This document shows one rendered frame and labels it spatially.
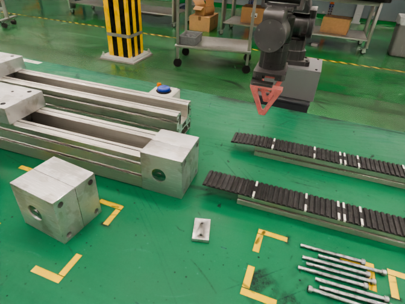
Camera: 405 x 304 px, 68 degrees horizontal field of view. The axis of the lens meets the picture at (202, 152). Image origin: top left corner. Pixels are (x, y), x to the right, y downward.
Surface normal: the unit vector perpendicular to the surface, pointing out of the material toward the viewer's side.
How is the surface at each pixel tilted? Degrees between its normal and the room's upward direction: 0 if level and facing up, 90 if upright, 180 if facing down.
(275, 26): 89
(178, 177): 90
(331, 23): 89
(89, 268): 0
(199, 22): 88
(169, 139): 0
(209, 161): 0
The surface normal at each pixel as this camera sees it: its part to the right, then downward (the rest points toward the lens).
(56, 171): 0.05, -0.83
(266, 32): -0.36, 0.50
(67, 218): 0.89, 0.29
